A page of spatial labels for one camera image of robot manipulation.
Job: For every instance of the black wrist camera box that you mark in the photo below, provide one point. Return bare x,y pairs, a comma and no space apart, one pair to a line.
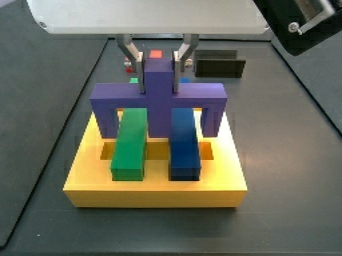
302,22

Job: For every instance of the blue bar block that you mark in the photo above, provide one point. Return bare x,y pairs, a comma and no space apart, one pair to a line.
184,158

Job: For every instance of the yellow slotted board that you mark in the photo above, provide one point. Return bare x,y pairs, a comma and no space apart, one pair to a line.
90,188

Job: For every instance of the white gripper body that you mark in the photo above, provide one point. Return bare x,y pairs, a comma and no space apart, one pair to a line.
147,16

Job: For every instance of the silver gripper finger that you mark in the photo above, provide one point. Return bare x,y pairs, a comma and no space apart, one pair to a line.
180,55
126,47

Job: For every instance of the green bar block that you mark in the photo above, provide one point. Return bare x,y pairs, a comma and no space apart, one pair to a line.
126,163

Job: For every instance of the black angle fixture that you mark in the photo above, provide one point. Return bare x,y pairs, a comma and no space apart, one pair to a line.
217,63

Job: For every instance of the red fork-shaped block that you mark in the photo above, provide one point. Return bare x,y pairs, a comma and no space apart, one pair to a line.
155,53

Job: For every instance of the purple fork-shaped block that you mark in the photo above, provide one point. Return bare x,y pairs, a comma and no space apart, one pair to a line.
159,100

